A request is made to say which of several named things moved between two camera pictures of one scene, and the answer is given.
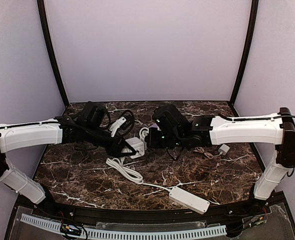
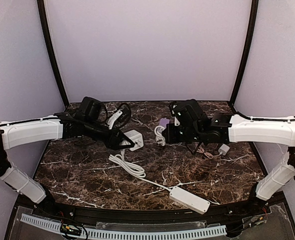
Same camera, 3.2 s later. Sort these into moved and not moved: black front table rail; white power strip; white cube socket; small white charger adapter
Moved: white cube socket
Not moved: small white charger adapter; black front table rail; white power strip
